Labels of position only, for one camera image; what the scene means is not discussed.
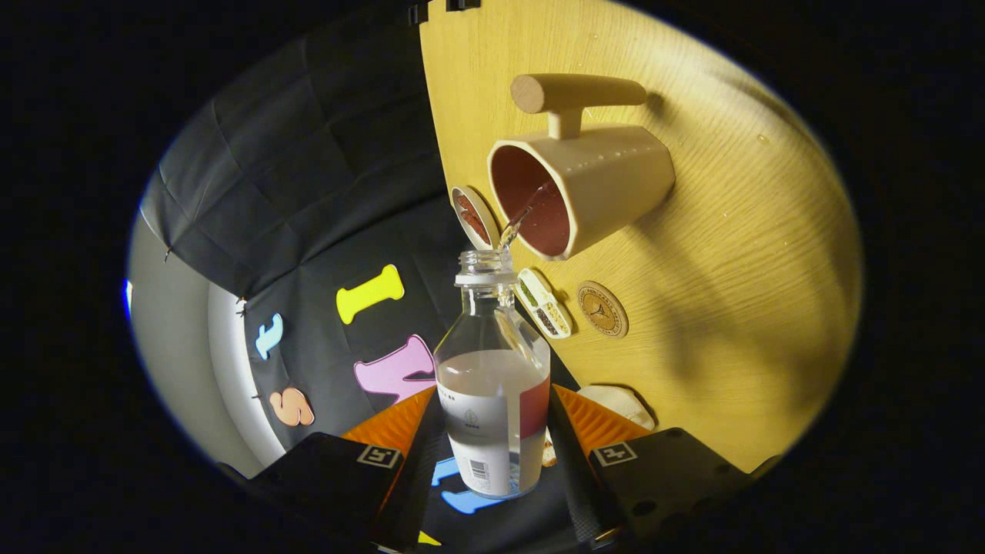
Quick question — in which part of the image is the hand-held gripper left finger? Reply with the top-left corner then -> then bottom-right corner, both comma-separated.
245,385 -> 447,550

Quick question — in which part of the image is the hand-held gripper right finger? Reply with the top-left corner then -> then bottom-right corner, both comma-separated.
545,384 -> 753,549

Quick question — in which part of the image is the clear plastic juice bottle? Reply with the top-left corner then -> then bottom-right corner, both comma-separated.
433,249 -> 552,499

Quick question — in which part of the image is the round cork coaster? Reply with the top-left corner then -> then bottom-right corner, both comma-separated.
577,280 -> 629,339

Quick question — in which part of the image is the beige cup with wooden handle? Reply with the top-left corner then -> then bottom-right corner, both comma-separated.
487,73 -> 676,261

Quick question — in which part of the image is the white divided condiment dish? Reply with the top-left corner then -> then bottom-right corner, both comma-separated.
514,267 -> 574,340

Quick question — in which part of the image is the wooden table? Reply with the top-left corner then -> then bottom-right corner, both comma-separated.
419,0 -> 864,474

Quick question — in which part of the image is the red sausage piece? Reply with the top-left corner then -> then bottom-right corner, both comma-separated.
458,195 -> 492,243

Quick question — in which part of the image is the small white plate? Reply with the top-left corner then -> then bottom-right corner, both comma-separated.
450,185 -> 501,251

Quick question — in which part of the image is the black backdrop cloth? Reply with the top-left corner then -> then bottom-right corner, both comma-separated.
139,4 -> 582,551

